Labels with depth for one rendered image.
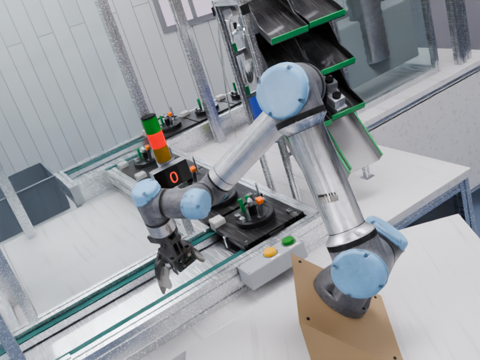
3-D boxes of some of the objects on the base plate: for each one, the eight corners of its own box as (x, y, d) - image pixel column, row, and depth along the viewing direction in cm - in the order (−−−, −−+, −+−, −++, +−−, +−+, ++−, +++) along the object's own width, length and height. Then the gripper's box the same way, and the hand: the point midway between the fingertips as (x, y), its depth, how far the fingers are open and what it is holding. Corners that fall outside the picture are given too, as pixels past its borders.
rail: (333, 237, 194) (326, 209, 190) (88, 391, 161) (73, 361, 156) (323, 232, 199) (316, 205, 194) (83, 381, 165) (68, 351, 161)
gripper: (144, 261, 147) (170, 310, 159) (203, 215, 155) (223, 266, 167) (127, 247, 153) (153, 296, 165) (184, 203, 161) (205, 253, 173)
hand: (183, 276), depth 168 cm, fingers open, 14 cm apart
